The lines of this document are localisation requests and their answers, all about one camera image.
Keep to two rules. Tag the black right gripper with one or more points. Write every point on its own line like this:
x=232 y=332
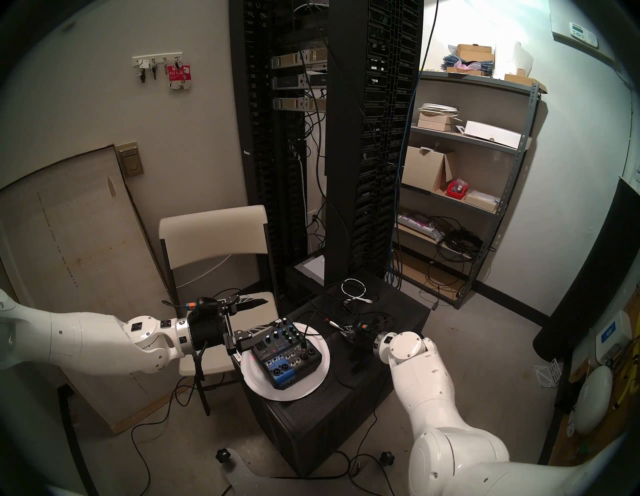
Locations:
x=365 y=345

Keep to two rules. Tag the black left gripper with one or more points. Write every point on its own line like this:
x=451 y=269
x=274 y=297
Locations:
x=207 y=322

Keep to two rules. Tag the black and blue audio mixer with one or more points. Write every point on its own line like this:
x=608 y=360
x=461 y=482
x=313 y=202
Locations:
x=285 y=357

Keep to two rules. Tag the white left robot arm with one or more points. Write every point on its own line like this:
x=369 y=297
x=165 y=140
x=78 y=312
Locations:
x=90 y=340

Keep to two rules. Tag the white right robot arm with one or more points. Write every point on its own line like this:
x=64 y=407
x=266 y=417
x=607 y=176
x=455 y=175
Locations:
x=425 y=385

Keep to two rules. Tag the white round plate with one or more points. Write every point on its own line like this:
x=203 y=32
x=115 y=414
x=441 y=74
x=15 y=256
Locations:
x=315 y=381

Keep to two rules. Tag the grey flat box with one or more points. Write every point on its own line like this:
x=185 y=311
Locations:
x=312 y=267

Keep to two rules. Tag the beige folding chair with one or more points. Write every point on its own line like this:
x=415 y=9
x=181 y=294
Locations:
x=210 y=235

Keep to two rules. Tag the flat brown cardboard sheet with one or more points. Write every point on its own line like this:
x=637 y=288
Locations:
x=425 y=272

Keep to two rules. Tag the white and pink package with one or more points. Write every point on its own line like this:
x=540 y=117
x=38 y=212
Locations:
x=417 y=222

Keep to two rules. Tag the black star knob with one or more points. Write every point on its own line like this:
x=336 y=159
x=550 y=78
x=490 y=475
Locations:
x=387 y=458
x=223 y=455

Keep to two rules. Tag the small red bin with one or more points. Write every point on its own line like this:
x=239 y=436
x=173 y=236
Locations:
x=456 y=190

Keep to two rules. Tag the open cardboard box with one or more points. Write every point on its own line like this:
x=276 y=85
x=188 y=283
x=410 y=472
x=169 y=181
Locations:
x=422 y=170

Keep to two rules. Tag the black server rack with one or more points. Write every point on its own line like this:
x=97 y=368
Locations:
x=350 y=150

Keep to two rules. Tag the flat tan box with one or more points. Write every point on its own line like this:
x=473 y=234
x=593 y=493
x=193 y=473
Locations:
x=481 y=200

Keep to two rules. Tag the large pale wooden board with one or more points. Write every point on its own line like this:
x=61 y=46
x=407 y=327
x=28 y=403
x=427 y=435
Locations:
x=75 y=240

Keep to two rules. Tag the beige rack unit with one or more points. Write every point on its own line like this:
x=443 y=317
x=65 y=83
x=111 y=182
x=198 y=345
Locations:
x=290 y=60
x=292 y=103

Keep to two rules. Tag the small beige box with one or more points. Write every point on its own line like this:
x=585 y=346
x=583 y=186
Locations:
x=435 y=125

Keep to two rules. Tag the dark grey rack unit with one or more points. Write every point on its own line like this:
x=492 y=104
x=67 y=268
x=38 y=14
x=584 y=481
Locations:
x=295 y=81

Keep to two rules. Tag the large black foam panel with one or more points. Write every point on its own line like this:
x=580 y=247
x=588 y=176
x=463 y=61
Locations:
x=590 y=280

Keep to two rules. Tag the white flat box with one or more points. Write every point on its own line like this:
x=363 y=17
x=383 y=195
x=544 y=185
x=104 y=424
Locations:
x=492 y=132

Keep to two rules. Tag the white oval device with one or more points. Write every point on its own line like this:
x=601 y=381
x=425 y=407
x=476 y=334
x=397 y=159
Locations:
x=592 y=400

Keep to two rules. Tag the white router blue label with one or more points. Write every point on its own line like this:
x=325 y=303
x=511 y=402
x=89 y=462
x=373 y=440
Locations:
x=612 y=335

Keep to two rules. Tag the dark hanging key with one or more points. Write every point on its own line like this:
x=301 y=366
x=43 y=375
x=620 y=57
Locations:
x=154 y=71
x=143 y=74

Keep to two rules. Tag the white key hook rack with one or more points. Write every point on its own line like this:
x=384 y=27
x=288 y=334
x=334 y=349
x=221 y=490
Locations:
x=160 y=58

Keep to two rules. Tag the grey metal shelf unit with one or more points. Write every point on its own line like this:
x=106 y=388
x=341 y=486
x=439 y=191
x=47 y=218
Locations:
x=475 y=81

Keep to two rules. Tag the pink and blue bag stack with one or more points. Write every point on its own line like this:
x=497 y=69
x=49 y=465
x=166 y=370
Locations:
x=465 y=66

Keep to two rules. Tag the closed cardboard box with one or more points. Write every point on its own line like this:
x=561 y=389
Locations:
x=475 y=52

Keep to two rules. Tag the white paper bag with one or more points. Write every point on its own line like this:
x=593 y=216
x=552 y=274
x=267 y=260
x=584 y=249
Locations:
x=515 y=57

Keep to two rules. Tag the white alarm keypad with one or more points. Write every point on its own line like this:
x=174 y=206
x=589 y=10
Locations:
x=582 y=34

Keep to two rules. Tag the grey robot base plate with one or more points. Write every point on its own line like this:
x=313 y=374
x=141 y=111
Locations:
x=245 y=475

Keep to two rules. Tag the beige wall control plate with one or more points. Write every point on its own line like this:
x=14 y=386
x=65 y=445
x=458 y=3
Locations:
x=131 y=162

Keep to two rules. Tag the white lattice bracket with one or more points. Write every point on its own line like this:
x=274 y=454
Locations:
x=547 y=372

